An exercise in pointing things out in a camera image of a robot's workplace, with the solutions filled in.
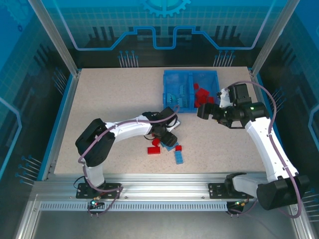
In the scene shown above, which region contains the aluminium base beam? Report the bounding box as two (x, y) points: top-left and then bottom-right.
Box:
(32, 173), (301, 200)

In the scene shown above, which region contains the blue two-compartment bin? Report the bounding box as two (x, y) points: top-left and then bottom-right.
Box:
(161, 69), (221, 114)

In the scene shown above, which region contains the small LED connector board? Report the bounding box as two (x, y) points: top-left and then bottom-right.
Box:
(227, 199), (247, 209)
(89, 196), (105, 210)

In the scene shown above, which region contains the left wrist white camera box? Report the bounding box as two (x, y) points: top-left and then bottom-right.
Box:
(166, 120), (182, 133)

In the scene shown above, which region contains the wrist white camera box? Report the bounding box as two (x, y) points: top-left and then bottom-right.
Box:
(216, 87), (231, 108)
(166, 120), (182, 133)

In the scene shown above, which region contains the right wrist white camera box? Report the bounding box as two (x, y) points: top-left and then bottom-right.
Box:
(216, 87), (231, 108)

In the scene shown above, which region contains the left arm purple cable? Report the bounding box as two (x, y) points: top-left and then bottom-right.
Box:
(78, 104), (180, 218)

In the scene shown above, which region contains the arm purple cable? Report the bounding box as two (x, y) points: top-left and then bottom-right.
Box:
(78, 104), (180, 218)
(223, 80), (304, 220)

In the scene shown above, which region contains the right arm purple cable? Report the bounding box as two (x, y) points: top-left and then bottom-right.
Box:
(223, 80), (304, 220)

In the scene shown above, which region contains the slotted grey cable duct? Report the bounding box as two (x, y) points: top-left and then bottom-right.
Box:
(39, 202), (236, 212)

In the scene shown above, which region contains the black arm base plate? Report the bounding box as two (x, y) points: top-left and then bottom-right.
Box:
(208, 182), (255, 199)
(76, 182), (122, 199)

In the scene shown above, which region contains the aluminium frame post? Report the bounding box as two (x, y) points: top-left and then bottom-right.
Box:
(27, 0), (82, 77)
(250, 0), (299, 77)

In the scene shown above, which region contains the aluminium lower frame rail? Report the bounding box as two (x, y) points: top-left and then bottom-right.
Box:
(13, 196), (42, 239)
(288, 198), (316, 239)

